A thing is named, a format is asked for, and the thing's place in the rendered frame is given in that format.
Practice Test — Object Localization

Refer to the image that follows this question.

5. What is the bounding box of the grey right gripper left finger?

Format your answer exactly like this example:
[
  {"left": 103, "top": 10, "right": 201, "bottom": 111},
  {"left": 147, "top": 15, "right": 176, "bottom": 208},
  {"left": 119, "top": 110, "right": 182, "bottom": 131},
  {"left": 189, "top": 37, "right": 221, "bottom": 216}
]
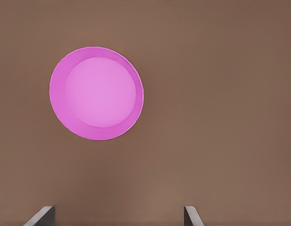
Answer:
[{"left": 23, "top": 205, "right": 56, "bottom": 226}]

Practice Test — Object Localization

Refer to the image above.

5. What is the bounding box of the pink round plate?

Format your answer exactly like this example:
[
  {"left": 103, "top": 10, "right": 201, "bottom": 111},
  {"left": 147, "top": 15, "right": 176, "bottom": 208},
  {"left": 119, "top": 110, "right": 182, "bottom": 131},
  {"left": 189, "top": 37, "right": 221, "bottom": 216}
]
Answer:
[{"left": 49, "top": 46, "right": 144, "bottom": 141}]

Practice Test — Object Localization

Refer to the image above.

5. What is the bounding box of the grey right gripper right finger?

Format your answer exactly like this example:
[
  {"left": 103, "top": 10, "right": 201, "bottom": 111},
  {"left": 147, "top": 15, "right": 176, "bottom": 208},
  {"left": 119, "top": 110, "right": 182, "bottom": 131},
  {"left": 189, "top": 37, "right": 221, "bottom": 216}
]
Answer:
[{"left": 184, "top": 205, "right": 205, "bottom": 226}]

